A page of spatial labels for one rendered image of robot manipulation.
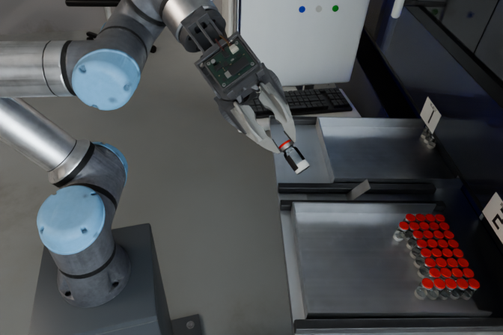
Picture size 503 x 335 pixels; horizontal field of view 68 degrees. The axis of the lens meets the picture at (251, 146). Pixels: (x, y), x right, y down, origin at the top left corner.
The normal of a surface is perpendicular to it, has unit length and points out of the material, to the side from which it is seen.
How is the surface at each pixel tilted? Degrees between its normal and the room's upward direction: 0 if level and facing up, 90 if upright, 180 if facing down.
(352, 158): 0
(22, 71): 65
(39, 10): 90
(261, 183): 0
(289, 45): 90
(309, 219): 0
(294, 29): 90
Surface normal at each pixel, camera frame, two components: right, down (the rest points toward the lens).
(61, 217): 0.05, -0.67
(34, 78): 0.04, 0.57
